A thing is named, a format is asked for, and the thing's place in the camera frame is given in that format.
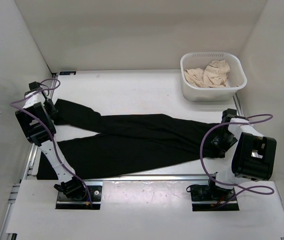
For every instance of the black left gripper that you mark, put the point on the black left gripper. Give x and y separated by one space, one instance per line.
53 111

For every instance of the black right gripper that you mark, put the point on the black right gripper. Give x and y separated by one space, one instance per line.
223 147

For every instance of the black trousers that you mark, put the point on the black trousers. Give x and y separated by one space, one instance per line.
125 144

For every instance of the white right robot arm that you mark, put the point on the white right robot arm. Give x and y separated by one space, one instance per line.
253 159

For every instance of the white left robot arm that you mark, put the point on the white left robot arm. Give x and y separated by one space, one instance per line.
42 134

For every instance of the beige trousers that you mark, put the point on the beige trousers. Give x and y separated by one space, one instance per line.
213 76

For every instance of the dark label sticker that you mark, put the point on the dark label sticker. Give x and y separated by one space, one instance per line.
67 73

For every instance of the white plastic laundry basket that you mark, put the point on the white plastic laundry basket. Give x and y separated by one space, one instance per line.
236 80

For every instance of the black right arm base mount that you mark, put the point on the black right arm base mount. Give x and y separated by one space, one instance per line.
207 198

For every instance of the aluminium table edge rail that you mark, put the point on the aluminium table edge rail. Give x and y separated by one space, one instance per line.
153 177

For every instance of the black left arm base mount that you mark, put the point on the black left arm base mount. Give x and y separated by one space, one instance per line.
81 198

